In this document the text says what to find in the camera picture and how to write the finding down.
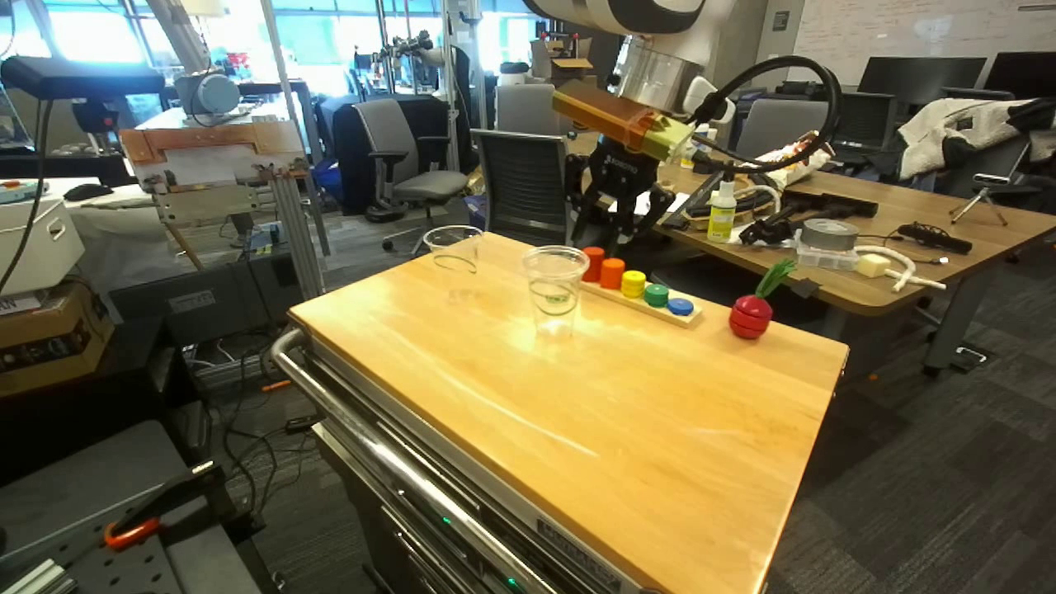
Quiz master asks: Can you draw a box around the grey metal tool cart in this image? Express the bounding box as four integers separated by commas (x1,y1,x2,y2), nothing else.
266,226,850,594

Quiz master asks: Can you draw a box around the grey tape roll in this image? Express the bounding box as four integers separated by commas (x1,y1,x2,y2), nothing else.
799,213,861,261

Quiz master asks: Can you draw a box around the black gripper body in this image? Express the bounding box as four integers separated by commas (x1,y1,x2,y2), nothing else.
580,143,673,209

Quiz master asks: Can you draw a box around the orange clamp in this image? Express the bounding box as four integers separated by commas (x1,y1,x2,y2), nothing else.
99,513,167,553

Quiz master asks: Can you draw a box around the orange wooden platform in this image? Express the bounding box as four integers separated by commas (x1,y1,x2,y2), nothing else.
118,112,309,190

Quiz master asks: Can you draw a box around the red cylinder block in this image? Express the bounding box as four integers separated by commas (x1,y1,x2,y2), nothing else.
576,243,606,287

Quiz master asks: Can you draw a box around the flat black remote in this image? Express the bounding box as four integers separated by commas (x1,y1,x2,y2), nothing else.
895,221,976,258

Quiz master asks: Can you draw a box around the white cloth jacket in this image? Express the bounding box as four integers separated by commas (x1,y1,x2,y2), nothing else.
895,95,1042,180

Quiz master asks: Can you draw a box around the grey padded office chair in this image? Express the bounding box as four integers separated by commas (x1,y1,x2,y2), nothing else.
351,95,474,226

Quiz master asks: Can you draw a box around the white machine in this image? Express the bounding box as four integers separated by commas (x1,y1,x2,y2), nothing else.
0,177,90,297

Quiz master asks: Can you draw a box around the white cable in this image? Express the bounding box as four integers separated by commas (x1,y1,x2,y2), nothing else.
788,239,949,297

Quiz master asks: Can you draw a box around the chrome cart handle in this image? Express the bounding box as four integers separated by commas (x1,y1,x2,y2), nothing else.
266,327,553,594

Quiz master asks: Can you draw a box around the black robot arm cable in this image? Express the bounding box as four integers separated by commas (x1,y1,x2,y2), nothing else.
700,52,843,170

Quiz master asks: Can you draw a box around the yellow liquid spray bottle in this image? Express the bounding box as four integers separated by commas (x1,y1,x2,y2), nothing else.
705,161,742,243

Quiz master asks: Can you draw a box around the wooden block toy base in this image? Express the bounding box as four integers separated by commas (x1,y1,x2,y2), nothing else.
576,273,703,330

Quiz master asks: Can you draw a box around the chip bag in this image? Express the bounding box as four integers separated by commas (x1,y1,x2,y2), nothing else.
755,127,837,190

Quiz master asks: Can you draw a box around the black perforated breadboard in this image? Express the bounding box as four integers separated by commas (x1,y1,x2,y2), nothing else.
0,415,263,594

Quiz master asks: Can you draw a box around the black computer monitor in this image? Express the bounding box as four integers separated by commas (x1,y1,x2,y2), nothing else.
983,48,1056,101
855,52,989,104

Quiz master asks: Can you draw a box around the grey mesh office chair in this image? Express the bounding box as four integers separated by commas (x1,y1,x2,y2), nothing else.
469,124,585,249

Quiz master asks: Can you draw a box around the grey cylinder motor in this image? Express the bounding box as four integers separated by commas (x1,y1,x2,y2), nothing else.
176,68,245,122

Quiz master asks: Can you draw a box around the long wooden desk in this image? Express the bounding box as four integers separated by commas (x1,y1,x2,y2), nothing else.
565,127,1056,377

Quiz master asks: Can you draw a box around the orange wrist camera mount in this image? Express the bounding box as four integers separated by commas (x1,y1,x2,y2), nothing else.
549,79,700,166

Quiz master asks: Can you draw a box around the cardboard box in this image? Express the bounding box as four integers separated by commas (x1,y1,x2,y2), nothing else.
0,278,122,400

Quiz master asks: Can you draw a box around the red toy radish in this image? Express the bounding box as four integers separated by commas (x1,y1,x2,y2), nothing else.
727,258,799,344

